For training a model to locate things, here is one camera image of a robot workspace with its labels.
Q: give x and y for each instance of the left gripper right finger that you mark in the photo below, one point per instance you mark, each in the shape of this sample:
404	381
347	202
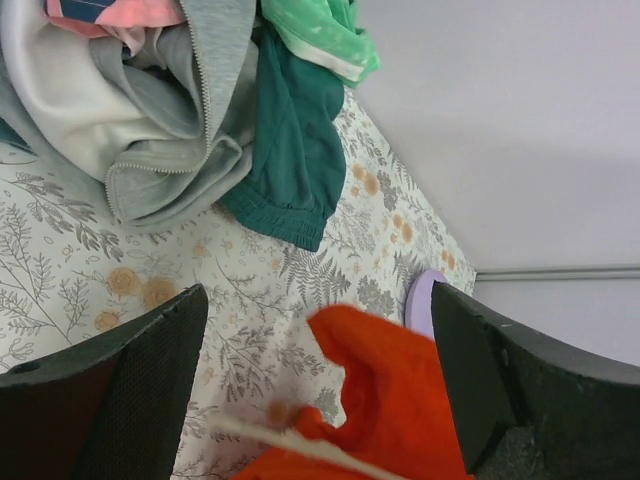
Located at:
528	406

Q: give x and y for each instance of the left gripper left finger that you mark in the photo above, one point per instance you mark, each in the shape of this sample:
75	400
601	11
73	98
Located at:
111	407

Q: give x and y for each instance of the orange shorts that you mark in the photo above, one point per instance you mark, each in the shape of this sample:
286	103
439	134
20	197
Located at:
398	416

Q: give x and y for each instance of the dark teal cloth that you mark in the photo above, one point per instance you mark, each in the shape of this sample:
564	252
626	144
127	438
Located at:
298	162

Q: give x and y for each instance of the pink patterned cloth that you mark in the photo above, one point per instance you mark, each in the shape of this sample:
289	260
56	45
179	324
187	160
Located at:
93	18

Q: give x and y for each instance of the light green patterned cloth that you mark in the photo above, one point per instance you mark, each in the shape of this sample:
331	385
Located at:
325	32

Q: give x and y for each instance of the purple plate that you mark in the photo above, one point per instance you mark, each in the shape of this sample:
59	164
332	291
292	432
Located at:
417	307

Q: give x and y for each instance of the floral table mat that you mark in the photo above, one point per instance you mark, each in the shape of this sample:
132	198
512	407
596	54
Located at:
69	274

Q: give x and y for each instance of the grey zip hoodie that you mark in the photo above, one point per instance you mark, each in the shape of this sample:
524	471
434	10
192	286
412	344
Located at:
154	135

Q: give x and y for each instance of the aluminium frame rail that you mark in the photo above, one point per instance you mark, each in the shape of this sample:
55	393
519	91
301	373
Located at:
560	274

